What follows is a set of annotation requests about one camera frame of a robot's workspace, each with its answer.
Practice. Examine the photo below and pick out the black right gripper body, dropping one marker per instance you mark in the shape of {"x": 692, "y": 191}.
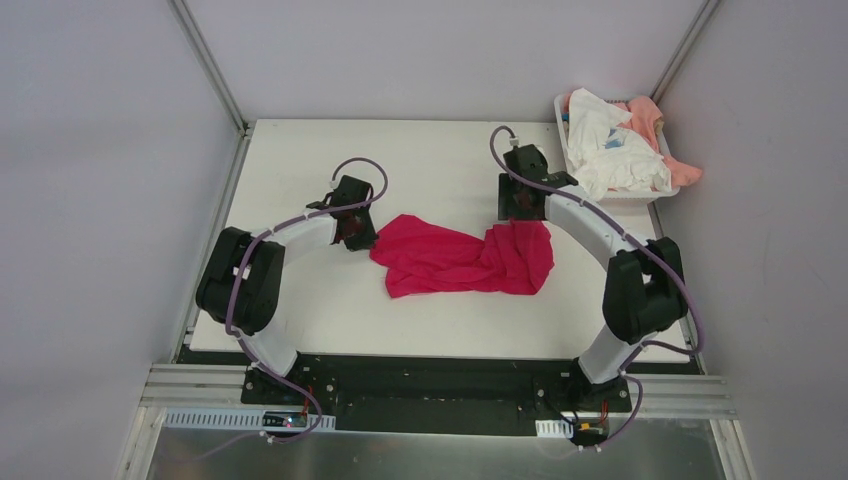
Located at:
{"x": 516, "y": 203}

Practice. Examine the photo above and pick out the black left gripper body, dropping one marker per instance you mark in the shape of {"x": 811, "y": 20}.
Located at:
{"x": 361, "y": 227}

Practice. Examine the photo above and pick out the magenta t shirt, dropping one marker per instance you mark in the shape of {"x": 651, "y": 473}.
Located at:
{"x": 515, "y": 258}

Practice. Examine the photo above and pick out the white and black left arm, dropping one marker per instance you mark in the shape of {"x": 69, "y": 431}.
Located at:
{"x": 240, "y": 286}

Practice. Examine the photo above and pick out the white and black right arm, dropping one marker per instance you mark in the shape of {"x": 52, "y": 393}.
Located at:
{"x": 643, "y": 291}

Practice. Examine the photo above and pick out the white crumpled t shirt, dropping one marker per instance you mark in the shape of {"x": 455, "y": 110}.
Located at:
{"x": 613, "y": 149}

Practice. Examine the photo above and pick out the white plastic laundry basket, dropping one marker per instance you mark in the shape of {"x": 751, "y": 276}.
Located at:
{"x": 619, "y": 192}

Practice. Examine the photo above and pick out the peach crumpled t shirt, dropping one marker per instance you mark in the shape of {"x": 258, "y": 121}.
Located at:
{"x": 648, "y": 121}

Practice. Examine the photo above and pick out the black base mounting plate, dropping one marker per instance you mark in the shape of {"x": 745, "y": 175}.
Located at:
{"x": 453, "y": 396}

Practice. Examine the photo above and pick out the right white slotted cable duct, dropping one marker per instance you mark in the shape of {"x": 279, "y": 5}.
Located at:
{"x": 558, "y": 429}

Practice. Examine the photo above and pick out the white slotted cable duct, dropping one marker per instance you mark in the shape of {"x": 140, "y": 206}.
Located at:
{"x": 275, "y": 421}
{"x": 558, "y": 429}

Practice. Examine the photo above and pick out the aluminium front rail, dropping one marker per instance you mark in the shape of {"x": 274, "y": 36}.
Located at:
{"x": 220, "y": 386}

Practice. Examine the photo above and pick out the left white slotted cable duct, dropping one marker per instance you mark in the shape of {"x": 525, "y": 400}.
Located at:
{"x": 275, "y": 421}

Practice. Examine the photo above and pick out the right aluminium corner post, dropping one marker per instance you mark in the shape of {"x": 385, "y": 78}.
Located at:
{"x": 704, "y": 15}

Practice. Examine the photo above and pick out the aluminium corner post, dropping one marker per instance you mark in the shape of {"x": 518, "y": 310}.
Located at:
{"x": 704, "y": 15}
{"x": 197, "y": 42}

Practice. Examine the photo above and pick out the left aluminium corner post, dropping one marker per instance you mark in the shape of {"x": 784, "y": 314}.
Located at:
{"x": 197, "y": 42}

